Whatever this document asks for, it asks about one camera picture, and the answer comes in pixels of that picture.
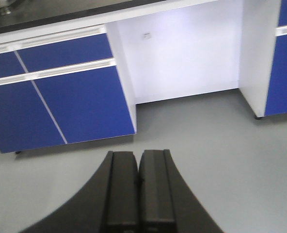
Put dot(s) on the blue right cabinet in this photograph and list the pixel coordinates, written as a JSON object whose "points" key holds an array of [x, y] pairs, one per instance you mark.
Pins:
{"points": [[263, 56]]}

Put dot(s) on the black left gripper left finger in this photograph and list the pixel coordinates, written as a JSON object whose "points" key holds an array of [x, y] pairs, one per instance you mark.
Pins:
{"points": [[107, 203]]}

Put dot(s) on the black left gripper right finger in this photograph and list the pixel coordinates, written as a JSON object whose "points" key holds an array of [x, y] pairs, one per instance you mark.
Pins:
{"points": [[167, 205]]}

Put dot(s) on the blue cabinet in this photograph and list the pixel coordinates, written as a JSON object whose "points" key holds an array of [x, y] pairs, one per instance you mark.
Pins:
{"points": [[263, 56], [64, 88]]}

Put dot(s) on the blue left cabinet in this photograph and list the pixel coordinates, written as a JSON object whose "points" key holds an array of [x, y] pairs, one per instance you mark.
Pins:
{"points": [[64, 88]]}

